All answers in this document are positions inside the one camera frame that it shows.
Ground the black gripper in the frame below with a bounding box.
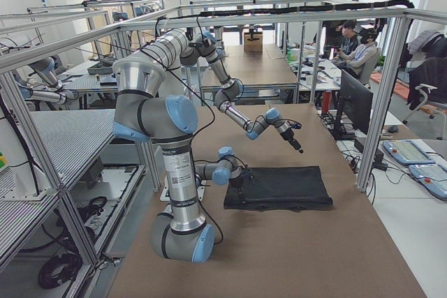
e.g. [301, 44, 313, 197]
[230, 169, 254, 204]
[279, 121, 304, 154]

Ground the black t-shirt with print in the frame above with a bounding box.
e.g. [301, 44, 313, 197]
[223, 166, 333, 211]

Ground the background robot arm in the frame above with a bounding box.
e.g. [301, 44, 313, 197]
[12, 56, 79, 105]

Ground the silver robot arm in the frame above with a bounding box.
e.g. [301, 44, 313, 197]
[180, 33, 304, 154]
[112, 29, 240, 262]

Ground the red thermos bottle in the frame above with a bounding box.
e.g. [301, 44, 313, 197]
[321, 90, 332, 113]

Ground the black Huawei monitor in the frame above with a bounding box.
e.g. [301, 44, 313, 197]
[332, 70, 373, 140]

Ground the cardboard box on far table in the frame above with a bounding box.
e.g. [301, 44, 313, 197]
[243, 31, 263, 52]

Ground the person with VR headset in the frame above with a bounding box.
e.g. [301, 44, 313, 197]
[338, 28, 378, 80]

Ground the person in dark jacket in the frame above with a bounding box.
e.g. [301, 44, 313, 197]
[322, 20, 358, 59]

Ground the blue grey teach pendant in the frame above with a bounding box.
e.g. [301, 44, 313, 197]
[382, 140, 435, 165]

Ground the office chair with dark coat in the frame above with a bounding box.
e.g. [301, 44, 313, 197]
[402, 30, 446, 140]

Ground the aluminium overhead frame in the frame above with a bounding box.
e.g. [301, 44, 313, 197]
[1, 0, 446, 268]

